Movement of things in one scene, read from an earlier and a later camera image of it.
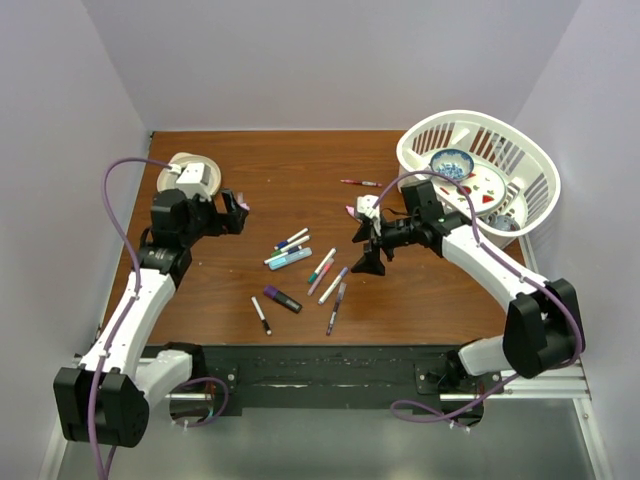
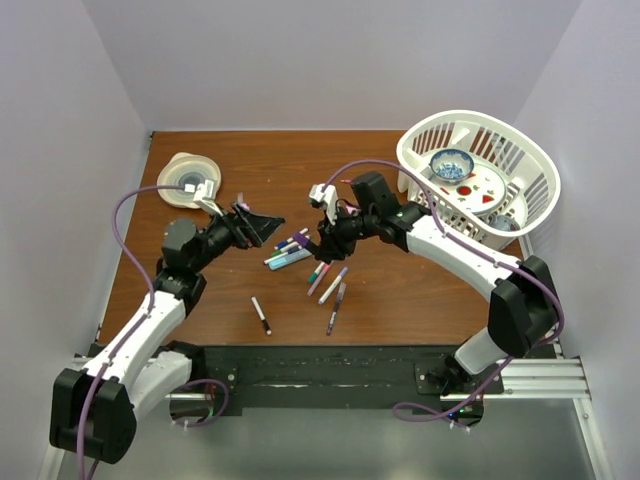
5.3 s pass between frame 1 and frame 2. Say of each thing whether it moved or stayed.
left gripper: moved
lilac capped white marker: stayed
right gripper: moved
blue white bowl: stayed
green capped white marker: stayed
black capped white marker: stayed
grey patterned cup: stayed
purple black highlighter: moved
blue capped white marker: stayed
